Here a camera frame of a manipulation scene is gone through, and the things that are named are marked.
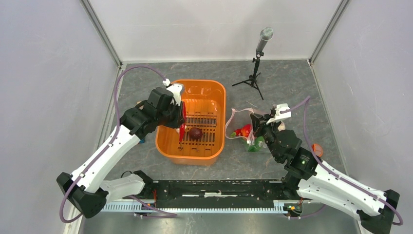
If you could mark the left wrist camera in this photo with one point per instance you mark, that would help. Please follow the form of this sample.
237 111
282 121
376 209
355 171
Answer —
177 89

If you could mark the green toy bok choy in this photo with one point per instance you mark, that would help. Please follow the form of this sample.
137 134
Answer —
255 145

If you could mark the orange plastic basket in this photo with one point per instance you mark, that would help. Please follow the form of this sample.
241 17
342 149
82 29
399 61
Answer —
205 102

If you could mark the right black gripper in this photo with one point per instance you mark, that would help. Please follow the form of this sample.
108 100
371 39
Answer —
259 124

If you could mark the dark purple toy plum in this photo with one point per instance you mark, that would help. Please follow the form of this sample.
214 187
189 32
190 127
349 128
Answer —
195 133

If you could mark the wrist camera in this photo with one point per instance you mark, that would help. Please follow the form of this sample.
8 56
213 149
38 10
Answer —
279 113
177 89

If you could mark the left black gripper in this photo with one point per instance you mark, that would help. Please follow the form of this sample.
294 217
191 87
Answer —
179 118

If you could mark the silver microphone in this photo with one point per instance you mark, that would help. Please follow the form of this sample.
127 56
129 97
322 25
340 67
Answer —
265 35

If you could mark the red toy chili pepper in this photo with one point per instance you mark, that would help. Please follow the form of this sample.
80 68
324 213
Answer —
236 133

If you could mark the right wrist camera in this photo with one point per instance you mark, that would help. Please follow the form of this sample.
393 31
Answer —
279 113

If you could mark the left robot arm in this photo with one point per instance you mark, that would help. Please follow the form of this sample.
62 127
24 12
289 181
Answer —
86 187

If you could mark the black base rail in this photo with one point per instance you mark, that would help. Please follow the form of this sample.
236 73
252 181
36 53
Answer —
243 193

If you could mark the black tripod stand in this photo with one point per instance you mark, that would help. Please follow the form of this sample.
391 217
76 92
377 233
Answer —
252 79

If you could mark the red toy tomato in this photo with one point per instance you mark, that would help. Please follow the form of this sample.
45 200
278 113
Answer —
246 130

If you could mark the clear polka dot zip bag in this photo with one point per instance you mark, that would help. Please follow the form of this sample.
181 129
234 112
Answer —
238 119

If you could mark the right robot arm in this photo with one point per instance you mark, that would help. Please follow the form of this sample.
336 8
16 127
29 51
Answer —
312 178

